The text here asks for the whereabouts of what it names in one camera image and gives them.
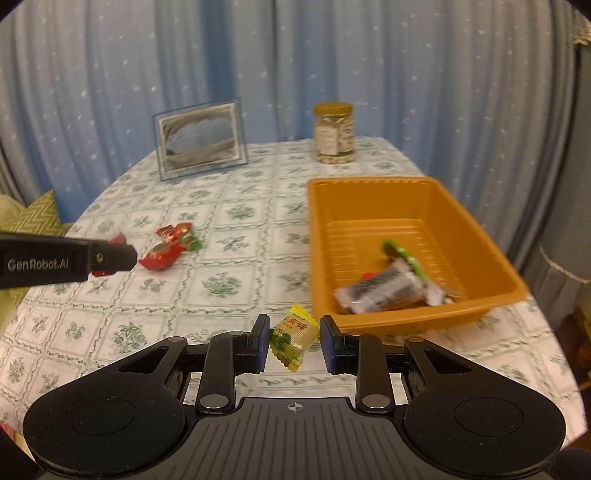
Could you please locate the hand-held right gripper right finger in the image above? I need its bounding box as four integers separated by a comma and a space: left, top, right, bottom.
320, 315, 472, 415

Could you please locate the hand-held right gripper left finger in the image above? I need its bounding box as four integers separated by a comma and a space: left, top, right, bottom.
115, 314, 271, 415

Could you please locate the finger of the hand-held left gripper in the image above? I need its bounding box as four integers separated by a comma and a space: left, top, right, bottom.
88, 239, 138, 274

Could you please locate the red packet with white print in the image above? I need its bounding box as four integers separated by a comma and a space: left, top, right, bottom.
90, 233, 127, 278

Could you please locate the yellow and green candy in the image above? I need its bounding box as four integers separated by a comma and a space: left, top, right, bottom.
269, 303, 321, 372

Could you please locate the long red candy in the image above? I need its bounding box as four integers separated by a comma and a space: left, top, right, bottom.
139, 243, 186, 272

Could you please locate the red and gold candy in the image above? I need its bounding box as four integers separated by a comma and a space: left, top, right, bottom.
156, 222, 194, 243

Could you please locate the dark bar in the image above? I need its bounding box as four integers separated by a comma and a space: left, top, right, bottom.
333, 258, 445, 315

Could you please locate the green and white candy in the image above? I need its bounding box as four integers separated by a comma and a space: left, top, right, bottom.
380, 239, 424, 280

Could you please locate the orange plastic tray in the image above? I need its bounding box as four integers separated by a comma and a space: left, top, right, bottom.
307, 175, 531, 341

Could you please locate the green zigzag cushion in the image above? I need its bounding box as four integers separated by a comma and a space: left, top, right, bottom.
0, 190, 71, 344

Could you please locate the clear jar with gold lid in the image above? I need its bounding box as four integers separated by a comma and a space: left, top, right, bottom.
313, 102, 356, 164

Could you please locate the grey-blue lace-trimmed cloth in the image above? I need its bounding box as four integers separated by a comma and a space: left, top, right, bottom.
505, 28, 591, 330

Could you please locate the blue star-print curtain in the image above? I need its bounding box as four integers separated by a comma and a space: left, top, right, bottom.
0, 0, 578, 222

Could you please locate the silver picture frame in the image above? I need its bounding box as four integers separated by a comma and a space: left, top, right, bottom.
153, 97, 250, 182

